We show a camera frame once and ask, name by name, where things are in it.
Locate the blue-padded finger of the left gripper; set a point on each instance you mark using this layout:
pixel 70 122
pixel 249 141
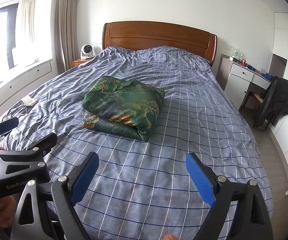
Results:
pixel 5 127

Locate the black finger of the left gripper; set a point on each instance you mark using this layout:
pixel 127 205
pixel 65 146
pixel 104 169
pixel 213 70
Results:
pixel 39 149

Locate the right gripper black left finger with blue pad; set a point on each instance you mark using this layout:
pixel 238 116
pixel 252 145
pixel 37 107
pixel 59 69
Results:
pixel 32 220

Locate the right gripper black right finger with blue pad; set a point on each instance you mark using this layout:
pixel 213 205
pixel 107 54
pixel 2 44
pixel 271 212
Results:
pixel 251 219

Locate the green patterned padded jacket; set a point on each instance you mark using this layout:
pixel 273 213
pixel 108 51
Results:
pixel 128 108

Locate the person's left hand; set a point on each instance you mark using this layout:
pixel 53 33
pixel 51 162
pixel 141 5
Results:
pixel 7 211

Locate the person's right hand fingertip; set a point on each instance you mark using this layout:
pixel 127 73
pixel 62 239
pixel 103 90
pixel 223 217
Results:
pixel 170 236

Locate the white window drawer cabinet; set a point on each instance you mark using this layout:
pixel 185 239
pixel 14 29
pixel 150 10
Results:
pixel 20 82

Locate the white crumpled tissue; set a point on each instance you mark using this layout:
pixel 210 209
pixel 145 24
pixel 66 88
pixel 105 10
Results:
pixel 28 101

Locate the wooden bedside table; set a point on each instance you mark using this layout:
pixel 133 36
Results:
pixel 81 61

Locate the blue plaid bed duvet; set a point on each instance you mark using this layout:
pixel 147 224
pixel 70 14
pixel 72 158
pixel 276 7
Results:
pixel 142 189

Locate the wooden chair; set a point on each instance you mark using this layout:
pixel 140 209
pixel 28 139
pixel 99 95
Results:
pixel 258 101

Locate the small white desk fan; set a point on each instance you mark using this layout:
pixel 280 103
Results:
pixel 89 51

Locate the beige window curtain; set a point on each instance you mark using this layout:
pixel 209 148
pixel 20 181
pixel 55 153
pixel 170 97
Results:
pixel 66 44

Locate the white desk with drawers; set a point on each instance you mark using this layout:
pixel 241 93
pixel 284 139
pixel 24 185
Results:
pixel 237 80

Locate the brown wooden headboard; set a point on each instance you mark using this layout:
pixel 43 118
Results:
pixel 139 35

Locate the red soda can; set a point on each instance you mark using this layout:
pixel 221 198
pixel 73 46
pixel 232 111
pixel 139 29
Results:
pixel 243 62

